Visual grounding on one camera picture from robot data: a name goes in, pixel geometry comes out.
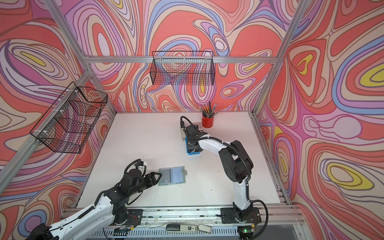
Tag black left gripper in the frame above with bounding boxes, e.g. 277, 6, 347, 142
128, 172, 164, 198

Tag dark grey card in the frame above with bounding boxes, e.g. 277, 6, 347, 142
160, 168, 172, 185

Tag blue plastic card tray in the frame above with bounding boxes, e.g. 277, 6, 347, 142
185, 139, 202, 155

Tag mint green card holder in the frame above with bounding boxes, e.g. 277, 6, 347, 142
158, 166, 187, 186

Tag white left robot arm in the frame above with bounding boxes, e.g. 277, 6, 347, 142
27, 159, 162, 240

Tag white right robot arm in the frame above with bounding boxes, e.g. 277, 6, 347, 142
181, 123, 268, 225

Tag beige stapler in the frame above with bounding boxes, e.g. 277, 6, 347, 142
181, 129, 186, 141

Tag pink desk calculator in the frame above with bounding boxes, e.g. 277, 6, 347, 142
193, 122, 202, 128

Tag red metal pencil bucket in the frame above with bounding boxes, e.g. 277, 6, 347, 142
202, 115, 214, 129

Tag grey handheld device on rail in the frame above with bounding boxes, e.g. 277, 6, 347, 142
166, 224, 213, 234

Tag black wire basket back wall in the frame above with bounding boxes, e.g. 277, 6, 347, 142
150, 51, 216, 86

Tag black wire basket wall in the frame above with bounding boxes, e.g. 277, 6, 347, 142
150, 51, 216, 86
30, 82, 108, 154

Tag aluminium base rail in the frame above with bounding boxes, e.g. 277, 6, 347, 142
88, 204, 311, 240

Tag black wire basket left wall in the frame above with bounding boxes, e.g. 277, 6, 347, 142
30, 82, 108, 154

